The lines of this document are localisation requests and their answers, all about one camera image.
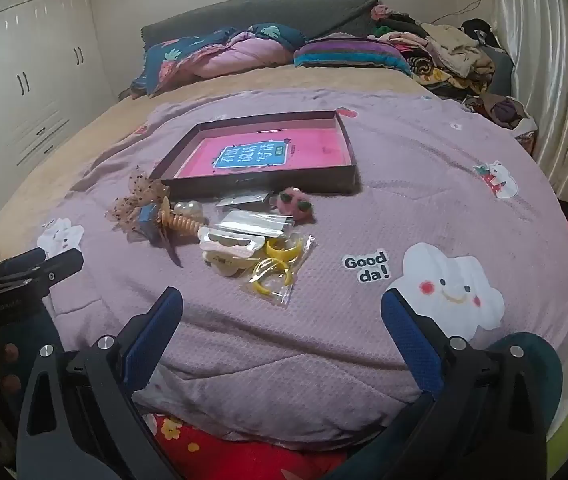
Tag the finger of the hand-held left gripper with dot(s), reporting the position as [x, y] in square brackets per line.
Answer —
[58, 264]
[18, 261]

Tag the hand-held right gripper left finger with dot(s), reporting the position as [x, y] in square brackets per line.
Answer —
[153, 330]

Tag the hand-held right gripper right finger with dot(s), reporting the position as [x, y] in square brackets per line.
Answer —
[409, 340]

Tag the mesh bow hair clip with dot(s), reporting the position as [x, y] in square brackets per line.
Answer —
[138, 195]

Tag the cream hair claw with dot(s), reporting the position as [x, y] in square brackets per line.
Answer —
[229, 241]

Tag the pink plush hair clip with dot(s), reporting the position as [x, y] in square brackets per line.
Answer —
[294, 205]

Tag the dark shallow cardboard box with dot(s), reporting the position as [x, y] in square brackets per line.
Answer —
[264, 183]

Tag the person's left hand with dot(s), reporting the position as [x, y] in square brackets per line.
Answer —
[11, 351]

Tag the purple printed blanket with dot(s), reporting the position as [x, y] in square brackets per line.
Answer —
[314, 340]

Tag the pale yellow hair clip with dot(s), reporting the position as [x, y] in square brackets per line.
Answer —
[223, 263]

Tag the orange spiral hair clip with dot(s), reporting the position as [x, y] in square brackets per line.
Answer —
[183, 223]

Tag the pearl hair clip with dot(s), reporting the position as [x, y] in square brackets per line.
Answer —
[188, 207]

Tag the red floral cloth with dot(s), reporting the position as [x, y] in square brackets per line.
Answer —
[203, 452]

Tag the bag of yellow hair hoops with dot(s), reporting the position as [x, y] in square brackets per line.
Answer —
[276, 256]

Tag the small clear plastic packet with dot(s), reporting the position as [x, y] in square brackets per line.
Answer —
[244, 200]

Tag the white wardrobe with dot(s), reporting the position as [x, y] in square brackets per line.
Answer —
[28, 60]

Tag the pink book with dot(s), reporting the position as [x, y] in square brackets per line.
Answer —
[314, 150]

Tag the floral quilt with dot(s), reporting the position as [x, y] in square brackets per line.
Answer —
[244, 52]

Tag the pile of clothes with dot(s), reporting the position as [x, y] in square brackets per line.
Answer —
[454, 50]

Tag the striped pillow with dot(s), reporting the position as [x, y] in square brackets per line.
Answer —
[349, 52]

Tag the white satin curtain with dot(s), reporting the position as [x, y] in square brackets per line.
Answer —
[549, 60]

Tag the grey headboard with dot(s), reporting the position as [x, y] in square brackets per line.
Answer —
[264, 10]

